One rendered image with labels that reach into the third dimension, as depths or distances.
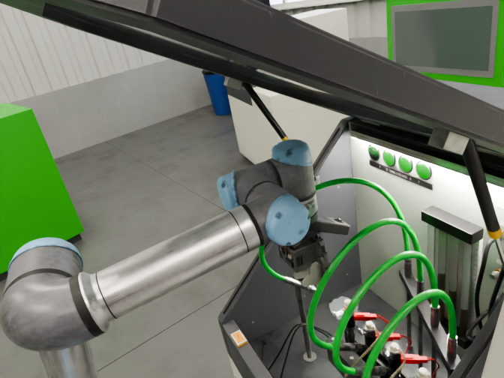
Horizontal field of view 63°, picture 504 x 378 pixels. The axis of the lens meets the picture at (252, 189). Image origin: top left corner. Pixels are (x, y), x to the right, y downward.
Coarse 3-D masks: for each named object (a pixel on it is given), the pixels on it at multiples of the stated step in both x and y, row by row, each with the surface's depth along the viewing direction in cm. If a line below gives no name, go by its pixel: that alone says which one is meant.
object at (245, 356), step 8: (232, 320) 128; (224, 328) 126; (232, 328) 125; (240, 328) 125; (232, 344) 122; (248, 344) 118; (232, 352) 127; (240, 352) 116; (248, 352) 116; (256, 352) 115; (232, 360) 133; (240, 360) 119; (248, 360) 113; (256, 360) 113; (240, 368) 125; (248, 368) 112; (256, 368) 110; (264, 368) 110; (248, 376) 116; (256, 376) 108; (264, 376) 108; (272, 376) 107
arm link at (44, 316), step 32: (256, 192) 69; (224, 224) 63; (256, 224) 63; (288, 224) 63; (160, 256) 60; (192, 256) 61; (224, 256) 63; (32, 288) 58; (64, 288) 57; (96, 288) 58; (128, 288) 59; (160, 288) 60; (0, 320) 59; (32, 320) 56; (64, 320) 56; (96, 320) 57
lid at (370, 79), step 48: (0, 0) 62; (48, 0) 35; (96, 0) 28; (144, 0) 27; (192, 0) 28; (240, 0) 29; (144, 48) 89; (192, 48) 66; (240, 48) 31; (288, 48) 32; (336, 48) 34; (288, 96) 114; (336, 96) 78; (384, 96) 38; (432, 96) 41; (432, 144) 50; (480, 144) 57
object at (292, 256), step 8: (312, 216) 84; (312, 232) 87; (320, 232) 88; (304, 240) 87; (312, 240) 87; (320, 240) 87; (280, 248) 89; (288, 248) 86; (296, 248) 88; (304, 248) 85; (312, 248) 86; (280, 256) 92; (288, 256) 87; (296, 256) 85; (304, 256) 87; (312, 256) 88; (320, 256) 88; (288, 264) 88; (296, 264) 86; (304, 264) 87; (296, 272) 86
